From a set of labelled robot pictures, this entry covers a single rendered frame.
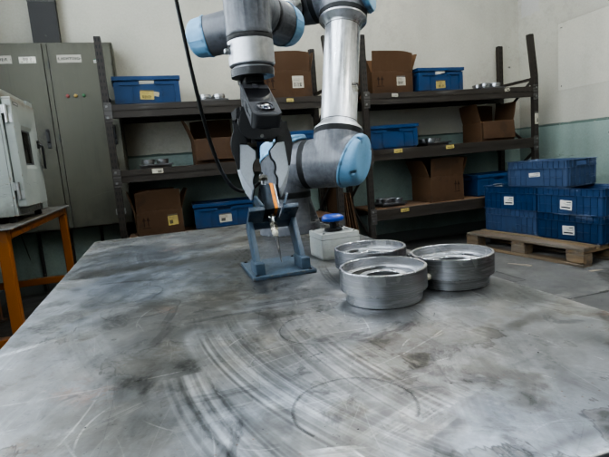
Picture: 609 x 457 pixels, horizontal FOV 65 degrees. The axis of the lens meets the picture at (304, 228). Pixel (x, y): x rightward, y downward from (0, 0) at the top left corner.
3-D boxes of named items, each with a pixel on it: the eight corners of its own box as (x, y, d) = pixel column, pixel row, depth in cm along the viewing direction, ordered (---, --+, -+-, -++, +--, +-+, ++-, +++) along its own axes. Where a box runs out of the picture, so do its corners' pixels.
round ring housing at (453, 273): (439, 268, 70) (439, 241, 70) (510, 277, 62) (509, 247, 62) (395, 285, 64) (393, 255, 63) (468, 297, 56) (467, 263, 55)
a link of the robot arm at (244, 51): (277, 35, 75) (226, 35, 73) (280, 65, 76) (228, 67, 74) (267, 47, 82) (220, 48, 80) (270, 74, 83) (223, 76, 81)
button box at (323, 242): (361, 255, 84) (359, 228, 83) (323, 260, 82) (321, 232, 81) (343, 247, 92) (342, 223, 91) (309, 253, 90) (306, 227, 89)
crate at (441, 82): (440, 96, 498) (439, 74, 494) (465, 90, 462) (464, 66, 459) (397, 98, 480) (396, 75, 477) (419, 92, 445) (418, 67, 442)
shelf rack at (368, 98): (541, 234, 496) (538, 33, 467) (372, 259, 442) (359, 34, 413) (503, 228, 550) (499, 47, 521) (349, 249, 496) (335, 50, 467)
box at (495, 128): (519, 138, 480) (518, 100, 475) (478, 141, 471) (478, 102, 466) (496, 140, 519) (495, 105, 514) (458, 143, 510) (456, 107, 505)
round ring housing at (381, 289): (435, 309, 53) (433, 273, 52) (340, 314, 54) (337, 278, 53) (421, 284, 63) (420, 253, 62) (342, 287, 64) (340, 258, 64)
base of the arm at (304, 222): (255, 231, 124) (251, 193, 123) (309, 224, 128) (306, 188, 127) (267, 238, 110) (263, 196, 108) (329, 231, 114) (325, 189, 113)
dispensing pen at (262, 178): (274, 257, 72) (254, 167, 80) (271, 268, 76) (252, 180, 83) (288, 256, 73) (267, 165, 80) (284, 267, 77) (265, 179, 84)
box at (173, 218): (194, 231, 399) (188, 186, 394) (132, 239, 381) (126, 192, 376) (187, 226, 436) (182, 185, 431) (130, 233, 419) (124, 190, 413)
